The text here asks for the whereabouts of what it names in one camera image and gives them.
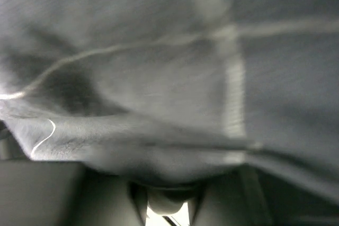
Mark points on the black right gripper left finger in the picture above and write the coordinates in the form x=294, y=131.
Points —
x=66, y=193

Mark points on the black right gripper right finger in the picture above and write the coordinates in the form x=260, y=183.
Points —
x=250, y=197

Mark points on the dark grey checked pillowcase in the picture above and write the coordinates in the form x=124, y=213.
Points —
x=168, y=92

